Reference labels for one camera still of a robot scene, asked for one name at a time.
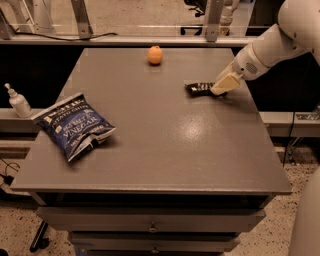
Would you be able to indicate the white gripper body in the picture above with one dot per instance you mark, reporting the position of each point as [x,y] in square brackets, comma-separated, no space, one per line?
[245,65]

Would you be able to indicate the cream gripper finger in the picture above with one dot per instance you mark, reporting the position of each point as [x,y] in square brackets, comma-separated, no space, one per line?
[227,70]
[227,83]

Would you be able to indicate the black rxbar chocolate bar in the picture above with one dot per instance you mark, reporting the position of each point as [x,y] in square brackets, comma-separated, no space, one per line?
[202,89]

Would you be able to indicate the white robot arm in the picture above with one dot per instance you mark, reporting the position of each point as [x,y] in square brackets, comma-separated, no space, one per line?
[296,32]

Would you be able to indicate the grey metal strut right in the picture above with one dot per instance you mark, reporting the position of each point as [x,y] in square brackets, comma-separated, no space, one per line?
[212,19]

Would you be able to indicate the grey metal strut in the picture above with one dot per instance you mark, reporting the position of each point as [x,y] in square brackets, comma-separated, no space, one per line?
[81,16]
[212,19]

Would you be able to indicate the orange fruit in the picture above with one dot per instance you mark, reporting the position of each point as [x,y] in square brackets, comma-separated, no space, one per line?
[155,55]

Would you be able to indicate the grey drawer cabinet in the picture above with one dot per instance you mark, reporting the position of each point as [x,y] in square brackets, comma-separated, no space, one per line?
[168,150]

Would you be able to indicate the grey metal strut left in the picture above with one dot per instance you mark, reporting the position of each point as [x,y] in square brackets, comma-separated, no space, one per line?
[81,16]

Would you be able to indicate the blue vinegar chips bag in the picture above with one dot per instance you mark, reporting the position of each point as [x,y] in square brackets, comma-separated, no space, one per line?
[74,126]

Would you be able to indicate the white pump bottle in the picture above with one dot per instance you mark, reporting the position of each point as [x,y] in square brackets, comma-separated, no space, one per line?
[18,102]

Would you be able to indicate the top drawer with knob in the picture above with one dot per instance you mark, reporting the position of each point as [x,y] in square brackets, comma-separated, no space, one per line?
[151,220]

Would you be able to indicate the drawer with knob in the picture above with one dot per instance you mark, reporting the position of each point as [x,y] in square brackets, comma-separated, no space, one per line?
[151,220]
[157,242]

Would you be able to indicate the black stand leg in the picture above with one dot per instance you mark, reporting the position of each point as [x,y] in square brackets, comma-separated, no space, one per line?
[39,241]

